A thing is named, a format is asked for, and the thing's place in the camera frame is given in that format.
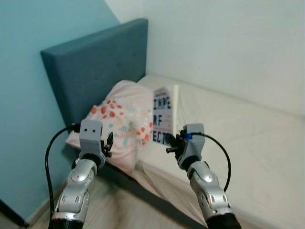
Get white book blue letters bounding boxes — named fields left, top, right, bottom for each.
left=152, top=85, right=179, bottom=146

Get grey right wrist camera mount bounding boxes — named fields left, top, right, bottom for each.
left=180, top=124, right=205, bottom=165

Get mattress with cream sheet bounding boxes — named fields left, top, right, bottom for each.
left=129, top=74, right=305, bottom=229

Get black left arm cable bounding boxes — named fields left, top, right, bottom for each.
left=45, top=123, right=81, bottom=215

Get pink patterned pillow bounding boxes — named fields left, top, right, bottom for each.
left=66, top=80, right=155, bottom=173

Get blue upholstered headboard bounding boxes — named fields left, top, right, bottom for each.
left=41, top=18, right=149, bottom=127

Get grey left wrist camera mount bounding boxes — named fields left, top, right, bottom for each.
left=79, top=119, right=103, bottom=156

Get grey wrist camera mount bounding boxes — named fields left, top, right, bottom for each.
left=79, top=119, right=103, bottom=156
left=180, top=124, right=205, bottom=165

